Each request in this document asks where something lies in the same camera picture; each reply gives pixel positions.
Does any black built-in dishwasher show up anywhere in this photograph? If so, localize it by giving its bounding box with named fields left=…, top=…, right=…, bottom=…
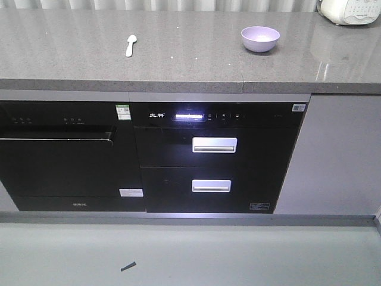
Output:
left=1, top=101, right=146, bottom=212

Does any grey cabinet door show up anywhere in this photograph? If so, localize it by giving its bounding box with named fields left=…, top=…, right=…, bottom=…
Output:
left=0, top=182, right=19, bottom=212
left=275, top=95, right=380, bottom=216

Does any white pleated curtain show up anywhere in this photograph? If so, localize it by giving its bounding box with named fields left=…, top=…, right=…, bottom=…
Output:
left=1, top=0, right=317, bottom=12

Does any grey cabinet door right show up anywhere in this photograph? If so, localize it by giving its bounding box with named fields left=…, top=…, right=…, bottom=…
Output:
left=275, top=95, right=380, bottom=216

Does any white rice cooker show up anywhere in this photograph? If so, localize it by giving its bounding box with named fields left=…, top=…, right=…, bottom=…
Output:
left=317, top=0, right=380, bottom=26

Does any mint green plastic spoon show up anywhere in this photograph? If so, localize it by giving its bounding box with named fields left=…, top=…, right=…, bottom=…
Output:
left=125, top=35, right=137, bottom=57

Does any grey cabinet door left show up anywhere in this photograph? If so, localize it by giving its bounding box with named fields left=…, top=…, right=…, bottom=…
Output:
left=0, top=182, right=19, bottom=212

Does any black drawer disinfection cabinet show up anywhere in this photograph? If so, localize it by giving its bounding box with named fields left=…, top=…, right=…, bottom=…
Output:
left=131, top=102, right=307, bottom=213

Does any purple plastic bowl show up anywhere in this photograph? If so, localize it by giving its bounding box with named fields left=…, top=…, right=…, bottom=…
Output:
left=241, top=26, right=280, bottom=52

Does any black tape scrap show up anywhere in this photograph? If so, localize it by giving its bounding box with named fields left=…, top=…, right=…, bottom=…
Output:
left=120, top=262, right=136, bottom=272

